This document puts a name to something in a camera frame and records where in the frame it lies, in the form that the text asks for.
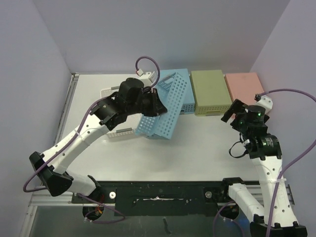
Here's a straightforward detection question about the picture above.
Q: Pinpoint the large blue perforated basket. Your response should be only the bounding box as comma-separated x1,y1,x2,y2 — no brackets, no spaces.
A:
160,68,195,115

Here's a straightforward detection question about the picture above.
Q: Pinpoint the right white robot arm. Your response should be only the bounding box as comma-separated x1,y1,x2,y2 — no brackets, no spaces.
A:
220,99,308,237

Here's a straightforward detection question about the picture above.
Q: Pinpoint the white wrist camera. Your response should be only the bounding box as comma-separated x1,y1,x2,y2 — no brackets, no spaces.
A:
255,94,273,115
138,72,157,86

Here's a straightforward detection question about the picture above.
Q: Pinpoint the black table front rail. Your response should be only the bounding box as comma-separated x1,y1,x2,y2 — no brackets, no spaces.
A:
71,180,250,218

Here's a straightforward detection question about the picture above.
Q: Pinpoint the pink perforated basket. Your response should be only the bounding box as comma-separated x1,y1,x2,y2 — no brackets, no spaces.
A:
224,72,264,105

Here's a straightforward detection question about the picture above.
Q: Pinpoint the aluminium frame rail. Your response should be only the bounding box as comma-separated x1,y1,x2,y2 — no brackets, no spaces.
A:
19,191,75,237

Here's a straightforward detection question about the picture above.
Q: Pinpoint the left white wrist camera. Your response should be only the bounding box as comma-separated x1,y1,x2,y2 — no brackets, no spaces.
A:
138,72,157,86

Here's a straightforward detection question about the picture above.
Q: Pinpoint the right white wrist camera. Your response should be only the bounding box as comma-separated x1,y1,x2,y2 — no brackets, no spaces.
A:
255,94,273,115

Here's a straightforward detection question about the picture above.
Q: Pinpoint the yellow-green perforated basket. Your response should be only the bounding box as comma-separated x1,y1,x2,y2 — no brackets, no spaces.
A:
190,70,232,116

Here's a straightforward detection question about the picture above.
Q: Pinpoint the small blue perforated basket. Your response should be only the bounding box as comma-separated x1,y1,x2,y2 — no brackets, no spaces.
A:
135,72,189,140

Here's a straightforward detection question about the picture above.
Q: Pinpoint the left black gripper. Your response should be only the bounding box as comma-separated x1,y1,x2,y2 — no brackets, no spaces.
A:
126,88,167,118

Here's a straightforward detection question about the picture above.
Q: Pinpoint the white perforated basket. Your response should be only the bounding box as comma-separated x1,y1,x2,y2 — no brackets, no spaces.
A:
100,86,141,140

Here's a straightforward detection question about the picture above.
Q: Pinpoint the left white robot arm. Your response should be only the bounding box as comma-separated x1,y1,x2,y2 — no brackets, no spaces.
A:
29,78,167,203

